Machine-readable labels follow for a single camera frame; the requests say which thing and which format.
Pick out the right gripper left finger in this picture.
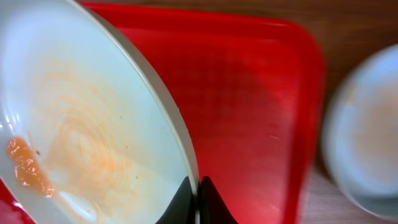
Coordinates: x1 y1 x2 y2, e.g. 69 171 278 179
155 176 195 224

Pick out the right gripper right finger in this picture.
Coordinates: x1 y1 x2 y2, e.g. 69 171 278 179
198 176 238 224

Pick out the white plate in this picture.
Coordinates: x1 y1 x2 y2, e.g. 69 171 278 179
1 1 198 223
322 45 397 222

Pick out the red plastic tray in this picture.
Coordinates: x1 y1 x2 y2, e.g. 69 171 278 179
1 1 324 223

